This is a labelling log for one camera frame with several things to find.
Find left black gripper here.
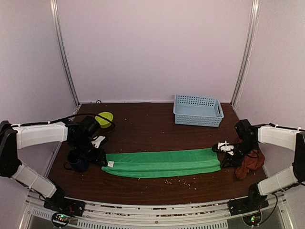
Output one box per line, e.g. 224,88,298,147
71,136,107,166

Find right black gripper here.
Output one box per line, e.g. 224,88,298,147
222,139,258,168

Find green towel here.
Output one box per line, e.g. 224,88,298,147
101,148,221,178

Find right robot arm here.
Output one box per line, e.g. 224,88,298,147
216,119,305,211

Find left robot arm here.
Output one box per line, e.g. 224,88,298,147
0,114,107,212

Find dark blue mug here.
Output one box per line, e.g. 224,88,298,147
63,152,89,173

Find brown towel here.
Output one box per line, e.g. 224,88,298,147
235,146,265,180

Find green plastic bowl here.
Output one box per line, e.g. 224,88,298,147
95,112,113,129

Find light blue plastic basket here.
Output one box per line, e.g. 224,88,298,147
173,94,224,127

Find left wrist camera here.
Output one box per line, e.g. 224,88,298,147
91,135,108,148

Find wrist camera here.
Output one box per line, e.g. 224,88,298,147
91,135,108,148
212,141,234,155

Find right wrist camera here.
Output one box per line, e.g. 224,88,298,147
212,141,234,155

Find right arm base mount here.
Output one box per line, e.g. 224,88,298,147
228,197,269,216

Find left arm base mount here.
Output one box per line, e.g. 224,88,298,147
43,198,85,217

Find aluminium front rail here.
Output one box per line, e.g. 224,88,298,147
19,188,294,229

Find right aluminium frame post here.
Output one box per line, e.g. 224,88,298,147
230,0,261,108

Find aluminium frame post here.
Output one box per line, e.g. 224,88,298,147
50,0,80,106
230,0,261,108

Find left aluminium frame post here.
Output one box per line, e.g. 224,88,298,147
50,0,80,106

